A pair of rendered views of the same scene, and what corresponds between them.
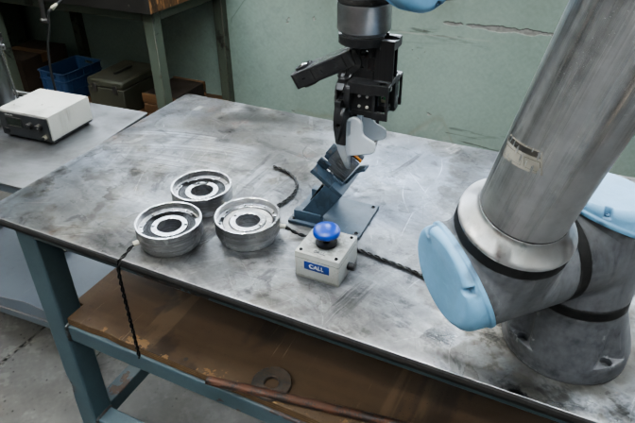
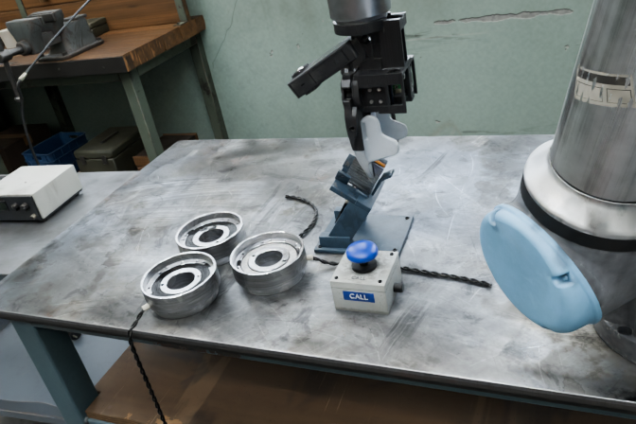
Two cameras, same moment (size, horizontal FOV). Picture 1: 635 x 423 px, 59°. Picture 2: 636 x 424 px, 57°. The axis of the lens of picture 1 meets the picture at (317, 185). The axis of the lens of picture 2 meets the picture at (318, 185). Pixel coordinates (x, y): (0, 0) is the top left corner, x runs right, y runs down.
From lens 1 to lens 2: 0.10 m
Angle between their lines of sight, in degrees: 4
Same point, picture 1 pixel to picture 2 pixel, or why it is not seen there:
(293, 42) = (281, 74)
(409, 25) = not seen: hidden behind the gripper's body
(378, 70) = (386, 56)
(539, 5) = not seen: outside the picture
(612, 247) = not seen: outside the picture
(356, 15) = not seen: outside the picture
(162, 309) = (189, 380)
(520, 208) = (610, 158)
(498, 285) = (597, 266)
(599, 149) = not seen: outside the picture
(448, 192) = (487, 186)
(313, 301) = (362, 336)
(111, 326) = (135, 411)
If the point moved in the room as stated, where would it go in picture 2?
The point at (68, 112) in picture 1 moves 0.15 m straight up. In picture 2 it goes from (55, 185) to (29, 129)
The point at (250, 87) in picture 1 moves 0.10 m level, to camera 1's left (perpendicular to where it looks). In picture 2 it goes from (245, 130) to (224, 134)
